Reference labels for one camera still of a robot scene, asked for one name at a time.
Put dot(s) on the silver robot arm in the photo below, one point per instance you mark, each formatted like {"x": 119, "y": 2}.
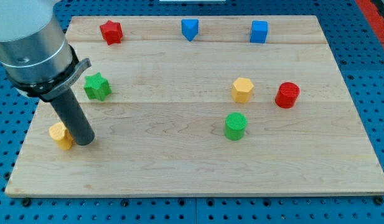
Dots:
{"x": 34, "y": 50}

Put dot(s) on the yellow hexagon block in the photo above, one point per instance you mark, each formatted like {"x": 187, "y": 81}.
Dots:
{"x": 242, "y": 90}

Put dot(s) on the green star block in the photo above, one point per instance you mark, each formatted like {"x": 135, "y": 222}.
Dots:
{"x": 97, "y": 87}

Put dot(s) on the red star block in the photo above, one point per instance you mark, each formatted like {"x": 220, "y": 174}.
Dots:
{"x": 111, "y": 32}

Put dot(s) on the yellow star block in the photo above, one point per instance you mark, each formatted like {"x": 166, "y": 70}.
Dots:
{"x": 61, "y": 135}

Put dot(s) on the wooden board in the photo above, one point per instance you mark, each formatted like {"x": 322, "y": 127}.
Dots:
{"x": 160, "y": 132}

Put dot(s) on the green cylinder block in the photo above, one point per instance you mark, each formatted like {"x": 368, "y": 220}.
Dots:
{"x": 235, "y": 125}

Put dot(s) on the blue triangle block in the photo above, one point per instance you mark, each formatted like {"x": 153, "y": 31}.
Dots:
{"x": 189, "y": 28}

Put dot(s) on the red cylinder block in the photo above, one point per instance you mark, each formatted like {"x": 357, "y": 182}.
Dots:
{"x": 287, "y": 95}

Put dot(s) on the blue cube block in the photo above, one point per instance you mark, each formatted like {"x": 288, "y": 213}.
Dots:
{"x": 259, "y": 32}

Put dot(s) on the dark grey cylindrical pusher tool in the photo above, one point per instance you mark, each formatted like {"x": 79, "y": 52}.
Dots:
{"x": 71, "y": 114}

